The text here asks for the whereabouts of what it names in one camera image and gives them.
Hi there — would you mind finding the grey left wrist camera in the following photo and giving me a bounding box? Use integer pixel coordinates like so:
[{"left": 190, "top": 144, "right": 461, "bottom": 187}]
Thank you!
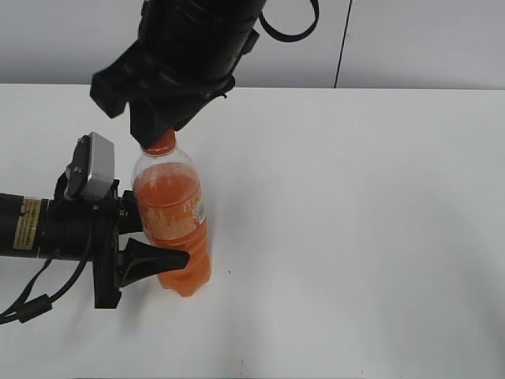
[{"left": 64, "top": 132, "right": 115, "bottom": 201}]

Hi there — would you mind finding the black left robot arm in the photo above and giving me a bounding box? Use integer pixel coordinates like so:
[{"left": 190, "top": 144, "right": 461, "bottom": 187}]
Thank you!
[{"left": 1, "top": 174, "right": 189, "bottom": 319}]

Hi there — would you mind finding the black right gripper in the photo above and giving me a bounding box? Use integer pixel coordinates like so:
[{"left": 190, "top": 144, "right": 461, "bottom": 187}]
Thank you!
[{"left": 90, "top": 1, "right": 265, "bottom": 149}]

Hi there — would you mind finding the orange soda plastic bottle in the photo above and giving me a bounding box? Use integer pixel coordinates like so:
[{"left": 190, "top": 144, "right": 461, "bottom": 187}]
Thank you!
[{"left": 132, "top": 147, "right": 211, "bottom": 297}]

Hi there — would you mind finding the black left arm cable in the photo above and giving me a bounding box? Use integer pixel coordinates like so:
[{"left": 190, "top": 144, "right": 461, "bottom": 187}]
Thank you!
[{"left": 0, "top": 220, "right": 95, "bottom": 325}]

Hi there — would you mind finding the orange bottle cap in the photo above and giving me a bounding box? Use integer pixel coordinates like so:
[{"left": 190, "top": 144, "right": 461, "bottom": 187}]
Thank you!
[{"left": 142, "top": 129, "right": 177, "bottom": 156}]

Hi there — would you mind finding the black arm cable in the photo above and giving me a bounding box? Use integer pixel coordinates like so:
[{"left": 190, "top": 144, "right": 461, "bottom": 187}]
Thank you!
[
  {"left": 0, "top": 220, "right": 95, "bottom": 325},
  {"left": 258, "top": 0, "right": 320, "bottom": 43}
]

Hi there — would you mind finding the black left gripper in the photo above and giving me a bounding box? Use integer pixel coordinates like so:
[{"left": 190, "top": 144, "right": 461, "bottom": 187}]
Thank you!
[{"left": 39, "top": 173, "right": 190, "bottom": 309}]

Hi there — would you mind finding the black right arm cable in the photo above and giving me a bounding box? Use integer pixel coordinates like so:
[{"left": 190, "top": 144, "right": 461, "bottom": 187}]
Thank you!
[{"left": 258, "top": 0, "right": 320, "bottom": 43}]

